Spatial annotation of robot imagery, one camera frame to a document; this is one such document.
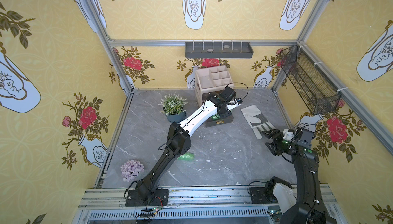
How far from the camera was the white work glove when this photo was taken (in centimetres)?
100

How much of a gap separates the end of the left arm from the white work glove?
26 centimetres

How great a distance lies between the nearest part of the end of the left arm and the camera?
68 centimetres

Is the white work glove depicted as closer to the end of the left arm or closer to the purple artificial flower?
the end of the left arm
